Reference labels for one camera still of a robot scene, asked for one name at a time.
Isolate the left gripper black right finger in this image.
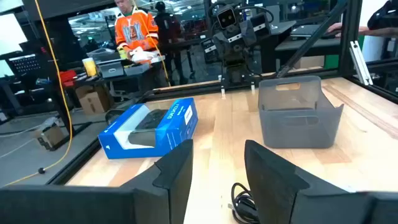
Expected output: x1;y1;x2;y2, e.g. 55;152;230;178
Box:
244;139;352;224

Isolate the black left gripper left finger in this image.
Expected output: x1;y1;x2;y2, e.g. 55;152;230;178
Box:
121;139;194;224

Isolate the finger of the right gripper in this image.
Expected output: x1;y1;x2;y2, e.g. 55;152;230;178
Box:
239;20;257;47
213;30;233;60

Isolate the black laptop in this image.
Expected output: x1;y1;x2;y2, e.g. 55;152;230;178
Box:
290;24;340;40

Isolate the dark desk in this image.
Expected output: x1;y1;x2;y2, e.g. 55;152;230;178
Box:
260;20;343;74

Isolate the blue game controller box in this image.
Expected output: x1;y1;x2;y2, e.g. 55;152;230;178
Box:
98;97;199;160

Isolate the person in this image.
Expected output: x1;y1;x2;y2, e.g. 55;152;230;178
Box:
326;0;398;40
113;0;169;90
153;1;185;85

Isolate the grey plastic bin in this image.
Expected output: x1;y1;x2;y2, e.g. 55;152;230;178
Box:
257;75;345;149

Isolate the large cardboard box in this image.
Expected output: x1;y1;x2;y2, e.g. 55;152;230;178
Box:
75;84;114;115

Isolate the small cardboard box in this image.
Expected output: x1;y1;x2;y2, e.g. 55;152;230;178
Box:
33;117;65;152

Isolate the yellow cup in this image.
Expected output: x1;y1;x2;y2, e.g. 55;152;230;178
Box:
81;57;98;78

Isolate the red tool case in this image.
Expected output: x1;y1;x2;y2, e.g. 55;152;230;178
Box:
58;69;78;87

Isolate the black USB-C cable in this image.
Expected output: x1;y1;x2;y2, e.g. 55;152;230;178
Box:
228;182;261;224

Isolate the yellow extension cable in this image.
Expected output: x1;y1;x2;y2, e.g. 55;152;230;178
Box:
132;0;171;87

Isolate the silver aluminium bracket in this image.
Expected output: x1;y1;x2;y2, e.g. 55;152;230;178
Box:
349;40;374;86

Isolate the yellow cable with black ball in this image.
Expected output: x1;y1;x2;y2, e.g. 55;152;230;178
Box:
4;0;74;187

